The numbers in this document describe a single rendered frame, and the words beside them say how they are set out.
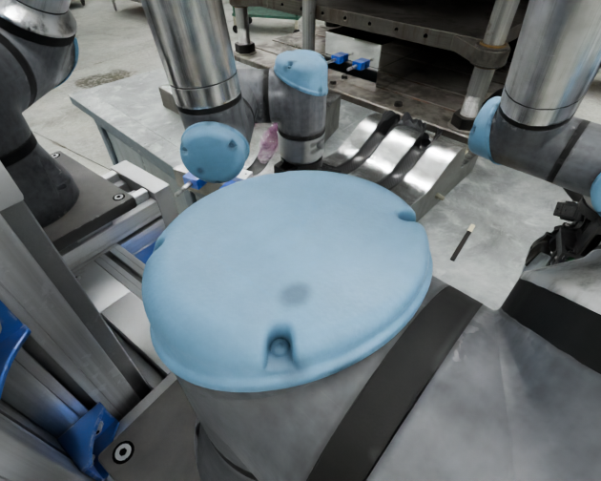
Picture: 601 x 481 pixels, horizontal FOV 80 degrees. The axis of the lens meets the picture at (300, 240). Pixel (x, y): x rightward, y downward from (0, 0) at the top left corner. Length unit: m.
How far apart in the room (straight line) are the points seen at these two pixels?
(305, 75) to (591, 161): 0.35
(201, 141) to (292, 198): 0.27
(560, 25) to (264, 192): 0.32
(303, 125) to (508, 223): 0.60
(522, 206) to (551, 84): 0.64
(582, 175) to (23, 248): 0.52
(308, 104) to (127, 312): 0.38
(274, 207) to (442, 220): 0.78
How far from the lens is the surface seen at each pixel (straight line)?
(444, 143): 0.94
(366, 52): 1.58
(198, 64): 0.40
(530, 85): 0.45
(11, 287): 0.32
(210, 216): 0.16
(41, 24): 0.61
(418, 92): 1.63
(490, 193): 1.06
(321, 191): 0.16
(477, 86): 1.33
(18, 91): 0.59
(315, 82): 0.53
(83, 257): 0.65
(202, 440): 0.28
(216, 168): 0.43
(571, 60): 0.43
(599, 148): 0.50
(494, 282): 0.82
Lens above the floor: 1.36
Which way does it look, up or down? 44 degrees down
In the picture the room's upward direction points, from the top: straight up
